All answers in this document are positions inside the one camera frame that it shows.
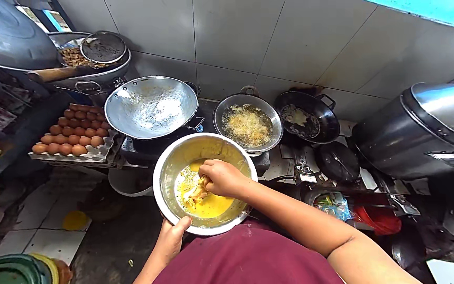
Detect black frying pan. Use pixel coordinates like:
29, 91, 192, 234
274, 91, 341, 144

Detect person's body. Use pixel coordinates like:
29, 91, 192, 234
152, 222, 346, 284

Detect person's left hand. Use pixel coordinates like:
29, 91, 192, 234
158, 213, 192, 259

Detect yellow plastic basin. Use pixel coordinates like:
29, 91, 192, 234
29, 253, 60, 284

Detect person's left forearm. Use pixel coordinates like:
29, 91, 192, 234
133, 246, 177, 284

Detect large silver wok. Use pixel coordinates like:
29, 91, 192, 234
104, 76, 205, 140

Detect white plastic bucket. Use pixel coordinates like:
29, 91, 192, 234
108, 167, 154, 197

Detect grey wok with oil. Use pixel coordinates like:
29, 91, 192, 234
213, 85, 284, 153

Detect colourful clear plastic bag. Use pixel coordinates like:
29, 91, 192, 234
314, 192, 353, 221

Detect wooden-handled utensil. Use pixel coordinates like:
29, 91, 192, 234
28, 65, 96, 84

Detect black round lid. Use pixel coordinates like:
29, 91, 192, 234
315, 141, 360, 181

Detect stack of cardboard egg trays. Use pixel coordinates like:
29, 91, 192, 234
29, 125, 125, 169

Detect large aluminium pot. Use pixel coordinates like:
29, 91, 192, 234
47, 32, 132, 95

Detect red plastic bag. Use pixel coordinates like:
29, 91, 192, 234
352, 206, 403, 236

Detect steel mixing bowl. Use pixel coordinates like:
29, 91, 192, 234
153, 133, 258, 236

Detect yellow egg batter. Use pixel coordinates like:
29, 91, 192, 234
174, 159, 235, 219

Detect bright blue panel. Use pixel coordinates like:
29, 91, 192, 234
364, 0, 454, 34

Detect pile of brown eggs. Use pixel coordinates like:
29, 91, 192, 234
32, 103, 111, 157

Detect black gas stove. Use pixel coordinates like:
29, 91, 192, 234
121, 100, 270, 178

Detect round metal strainer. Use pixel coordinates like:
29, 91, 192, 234
80, 31, 127, 64

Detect person's right forearm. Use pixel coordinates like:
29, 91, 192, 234
240, 181, 423, 284

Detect white flat board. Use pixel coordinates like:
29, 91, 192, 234
426, 258, 454, 284

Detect pile of brown fried bits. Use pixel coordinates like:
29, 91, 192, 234
59, 47, 109, 69

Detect green plastic basin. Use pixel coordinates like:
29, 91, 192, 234
0, 253, 53, 284

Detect large aluminium lid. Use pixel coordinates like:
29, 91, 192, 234
0, 0, 63, 72

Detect pale fried piece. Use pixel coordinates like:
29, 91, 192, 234
282, 105, 311, 128

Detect large steel stockpot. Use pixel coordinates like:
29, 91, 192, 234
352, 82, 454, 181

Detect person's right hand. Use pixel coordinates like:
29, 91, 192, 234
198, 159, 257, 198

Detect batter-coated food piece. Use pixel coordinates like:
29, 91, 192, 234
183, 176, 210, 207

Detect frying golden battered food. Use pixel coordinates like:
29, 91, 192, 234
223, 104, 274, 148

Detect yellow round object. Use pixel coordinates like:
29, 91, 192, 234
62, 210, 90, 231

